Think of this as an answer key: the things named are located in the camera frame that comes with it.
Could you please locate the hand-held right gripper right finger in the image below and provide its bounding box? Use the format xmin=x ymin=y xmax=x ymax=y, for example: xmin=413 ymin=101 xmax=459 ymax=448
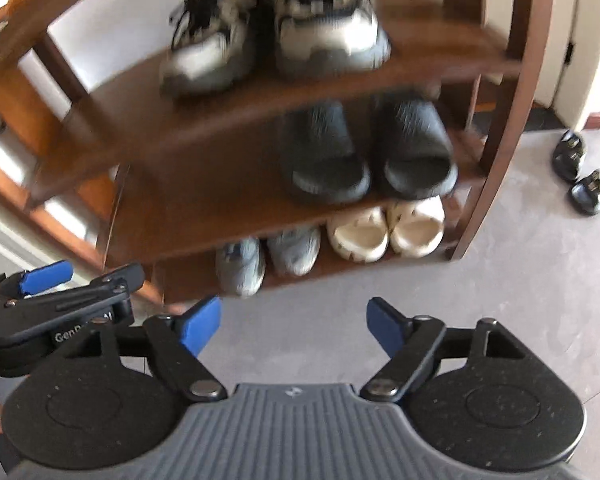
xmin=360 ymin=297 xmax=527 ymax=403

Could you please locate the dark grey slide sandal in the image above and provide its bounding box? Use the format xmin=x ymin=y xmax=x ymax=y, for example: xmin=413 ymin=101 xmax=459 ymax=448
xmin=372 ymin=92 xmax=459 ymax=200
xmin=280 ymin=100 xmax=372 ymax=206

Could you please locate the white spotted slipper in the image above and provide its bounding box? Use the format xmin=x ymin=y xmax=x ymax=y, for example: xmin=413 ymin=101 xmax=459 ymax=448
xmin=326 ymin=205 xmax=390 ymax=262
xmin=386 ymin=195 xmax=446 ymax=259

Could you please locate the grey sneaker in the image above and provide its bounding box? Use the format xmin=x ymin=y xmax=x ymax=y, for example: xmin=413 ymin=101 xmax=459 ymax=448
xmin=266 ymin=225 xmax=322 ymax=277
xmin=215 ymin=236 xmax=266 ymax=297

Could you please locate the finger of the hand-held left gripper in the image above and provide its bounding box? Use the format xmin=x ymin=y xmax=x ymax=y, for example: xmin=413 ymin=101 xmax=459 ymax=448
xmin=55 ymin=262 xmax=146 ymax=311
xmin=0 ymin=260 xmax=74 ymax=306

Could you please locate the white and black sneaker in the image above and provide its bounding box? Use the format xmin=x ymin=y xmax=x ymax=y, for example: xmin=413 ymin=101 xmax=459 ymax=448
xmin=160 ymin=0 xmax=273 ymax=98
xmin=267 ymin=0 xmax=392 ymax=78

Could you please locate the black sandal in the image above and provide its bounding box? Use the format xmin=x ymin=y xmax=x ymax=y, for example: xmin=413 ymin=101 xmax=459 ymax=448
xmin=567 ymin=169 xmax=600 ymax=217
xmin=551 ymin=129 xmax=587 ymax=183

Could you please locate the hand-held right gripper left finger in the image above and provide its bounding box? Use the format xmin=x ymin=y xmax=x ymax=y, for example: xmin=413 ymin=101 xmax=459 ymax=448
xmin=62 ymin=296 xmax=228 ymax=403

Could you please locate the wooden shoe rack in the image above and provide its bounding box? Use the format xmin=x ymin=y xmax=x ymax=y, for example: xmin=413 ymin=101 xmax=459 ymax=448
xmin=0 ymin=0 xmax=558 ymax=306

